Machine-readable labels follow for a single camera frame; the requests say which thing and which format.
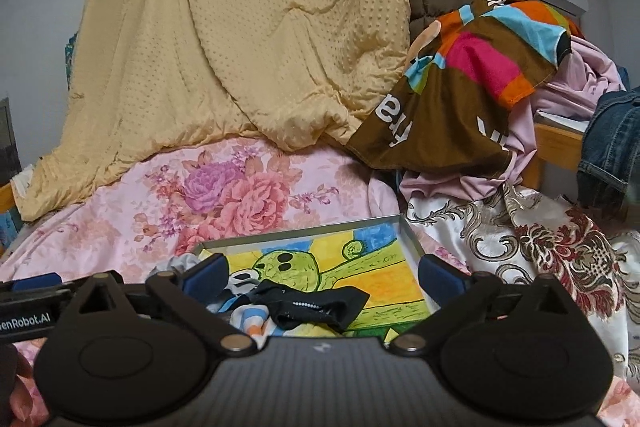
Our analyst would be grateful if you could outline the grey tray with drawing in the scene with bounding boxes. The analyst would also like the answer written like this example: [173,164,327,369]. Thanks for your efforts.
[194,217,433,343]

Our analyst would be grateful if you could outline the brown multicoloured towel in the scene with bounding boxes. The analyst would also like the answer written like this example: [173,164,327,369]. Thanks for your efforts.
[347,0,580,178]

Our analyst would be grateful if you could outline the blue jeans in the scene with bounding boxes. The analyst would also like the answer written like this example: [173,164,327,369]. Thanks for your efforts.
[577,88,640,228]

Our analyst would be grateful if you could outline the grey face mask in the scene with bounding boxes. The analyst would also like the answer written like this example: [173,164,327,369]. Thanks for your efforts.
[146,254,201,282]

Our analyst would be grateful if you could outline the striped pastel sock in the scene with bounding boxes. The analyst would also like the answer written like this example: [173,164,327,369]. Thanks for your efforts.
[206,291,283,343]

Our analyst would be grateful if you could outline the white ornate patterned fabric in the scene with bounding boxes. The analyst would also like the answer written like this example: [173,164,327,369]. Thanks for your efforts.
[406,185,639,389]

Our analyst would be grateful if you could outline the grey door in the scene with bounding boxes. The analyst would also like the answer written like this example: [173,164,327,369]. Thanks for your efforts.
[0,98,22,185]

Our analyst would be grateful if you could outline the person's left hand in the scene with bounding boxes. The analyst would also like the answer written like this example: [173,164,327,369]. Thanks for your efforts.
[1,345,34,427]

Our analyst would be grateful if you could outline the yellow dotted quilt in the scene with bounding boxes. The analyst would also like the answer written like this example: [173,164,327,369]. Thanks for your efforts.
[16,0,410,221]

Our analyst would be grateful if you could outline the black and blue sock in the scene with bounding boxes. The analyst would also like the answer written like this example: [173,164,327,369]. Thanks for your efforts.
[234,280,370,334]

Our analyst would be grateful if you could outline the pink floral bed sheet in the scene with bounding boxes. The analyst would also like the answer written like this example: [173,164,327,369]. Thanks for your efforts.
[0,134,402,427]

